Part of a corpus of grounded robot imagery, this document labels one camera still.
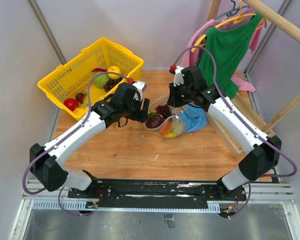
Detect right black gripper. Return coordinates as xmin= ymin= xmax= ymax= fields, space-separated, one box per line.
xmin=166 ymin=80 xmax=194 ymax=109

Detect yellow green toy mango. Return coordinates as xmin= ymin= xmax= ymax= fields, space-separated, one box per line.
xmin=148 ymin=112 xmax=156 ymax=118

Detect dark purple toy fruit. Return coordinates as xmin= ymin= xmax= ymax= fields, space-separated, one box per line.
xmin=145 ymin=114 xmax=165 ymax=129

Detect dark red toy grapes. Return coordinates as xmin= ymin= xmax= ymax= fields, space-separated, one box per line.
xmin=155 ymin=104 xmax=172 ymax=119

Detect clear dotted zip top bag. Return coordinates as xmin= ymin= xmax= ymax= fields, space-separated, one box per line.
xmin=143 ymin=95 xmax=184 ymax=138

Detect rough orange toy tangerine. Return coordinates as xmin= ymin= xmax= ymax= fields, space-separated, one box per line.
xmin=158 ymin=121 xmax=172 ymax=136

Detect yellow toy banana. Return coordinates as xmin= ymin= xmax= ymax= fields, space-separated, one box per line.
xmin=164 ymin=132 xmax=177 ymax=139

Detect white toy garlic bulb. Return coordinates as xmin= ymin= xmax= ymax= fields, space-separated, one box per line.
xmin=172 ymin=121 xmax=186 ymax=136

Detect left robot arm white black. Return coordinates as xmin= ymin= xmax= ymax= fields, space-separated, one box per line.
xmin=30 ymin=81 xmax=150 ymax=198

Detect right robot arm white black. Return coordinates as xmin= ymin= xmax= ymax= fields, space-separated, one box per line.
xmin=167 ymin=65 xmax=282 ymax=200

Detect blue cartoon print cloth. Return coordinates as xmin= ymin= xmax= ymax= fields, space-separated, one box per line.
xmin=180 ymin=104 xmax=209 ymax=133

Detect dark toy grapes bunch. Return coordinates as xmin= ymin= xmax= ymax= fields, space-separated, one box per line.
xmin=103 ymin=77 xmax=122 ymax=93

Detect yellow toy apple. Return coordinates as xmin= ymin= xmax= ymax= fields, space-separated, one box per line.
xmin=107 ymin=65 xmax=122 ymax=80

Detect green shirt on hanger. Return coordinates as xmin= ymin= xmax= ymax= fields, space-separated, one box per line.
xmin=197 ymin=13 xmax=263 ymax=99

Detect pink shirt on hanger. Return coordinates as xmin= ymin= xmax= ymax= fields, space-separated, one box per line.
xmin=180 ymin=8 xmax=268 ymax=92

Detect yellow toy bell pepper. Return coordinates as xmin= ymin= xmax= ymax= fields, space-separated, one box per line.
xmin=72 ymin=107 xmax=87 ymax=116

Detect red toy chili pepper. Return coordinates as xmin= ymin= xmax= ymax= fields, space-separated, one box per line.
xmin=91 ymin=68 xmax=107 ymax=73

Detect dark red toy fig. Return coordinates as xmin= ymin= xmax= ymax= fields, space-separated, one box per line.
xmin=75 ymin=92 xmax=87 ymax=104

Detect yellow plastic shopping basket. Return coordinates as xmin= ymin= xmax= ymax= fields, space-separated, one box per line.
xmin=37 ymin=37 xmax=144 ymax=121

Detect red toy apple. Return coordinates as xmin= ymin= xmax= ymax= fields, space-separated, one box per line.
xmin=63 ymin=98 xmax=79 ymax=112

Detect yellow clothes hanger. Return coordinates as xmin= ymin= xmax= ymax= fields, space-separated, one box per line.
xmin=190 ymin=0 xmax=268 ymax=53

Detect grey clothes hanger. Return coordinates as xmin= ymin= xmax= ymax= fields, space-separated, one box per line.
xmin=214 ymin=0 xmax=251 ymax=21

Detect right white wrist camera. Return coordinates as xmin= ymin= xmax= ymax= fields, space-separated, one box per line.
xmin=173 ymin=66 xmax=184 ymax=87

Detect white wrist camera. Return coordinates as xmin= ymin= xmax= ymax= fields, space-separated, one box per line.
xmin=173 ymin=66 xmax=184 ymax=87
xmin=132 ymin=80 xmax=147 ymax=101

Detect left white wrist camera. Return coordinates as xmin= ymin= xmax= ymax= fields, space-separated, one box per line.
xmin=132 ymin=80 xmax=147 ymax=101

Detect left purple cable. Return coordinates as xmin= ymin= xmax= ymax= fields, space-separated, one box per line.
xmin=22 ymin=71 xmax=135 ymax=195

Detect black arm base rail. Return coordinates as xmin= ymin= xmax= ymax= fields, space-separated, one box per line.
xmin=68 ymin=178 xmax=247 ymax=210

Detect wooden clothes rack frame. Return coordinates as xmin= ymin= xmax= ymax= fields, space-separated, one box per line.
xmin=204 ymin=0 xmax=300 ymax=158

